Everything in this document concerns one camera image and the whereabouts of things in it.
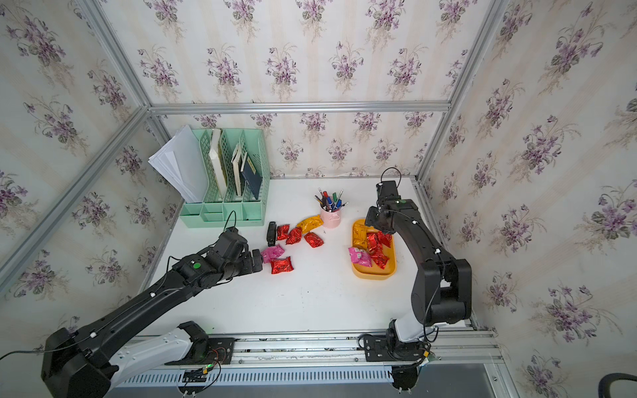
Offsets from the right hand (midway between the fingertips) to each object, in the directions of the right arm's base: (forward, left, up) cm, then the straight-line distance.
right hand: (378, 221), depth 89 cm
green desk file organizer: (+10, +53, -6) cm, 54 cm away
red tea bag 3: (-10, -1, -10) cm, 14 cm away
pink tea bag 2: (-12, +8, -4) cm, 15 cm away
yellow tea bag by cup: (+5, +26, -10) cm, 28 cm away
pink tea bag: (-8, +40, -10) cm, 42 cm away
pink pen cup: (+6, +18, -7) cm, 20 cm away
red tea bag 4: (-3, -3, -7) cm, 8 cm away
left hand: (-17, +42, 0) cm, 45 cm away
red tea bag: (-2, +24, -10) cm, 26 cm away
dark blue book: (+26, +53, -4) cm, 59 cm away
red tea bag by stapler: (0, +36, -8) cm, 37 cm away
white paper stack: (+18, +76, +12) cm, 79 cm away
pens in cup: (+10, +19, -2) cm, 22 cm away
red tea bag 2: (-14, +35, -9) cm, 39 cm away
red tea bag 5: (-3, +1, -10) cm, 10 cm away
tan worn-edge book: (+21, +57, +3) cm, 61 cm away
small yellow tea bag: (0, +6, -8) cm, 10 cm away
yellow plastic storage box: (-16, +2, -9) cm, 18 cm away
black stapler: (0, +41, -10) cm, 43 cm away
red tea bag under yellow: (-1, +32, -9) cm, 33 cm away
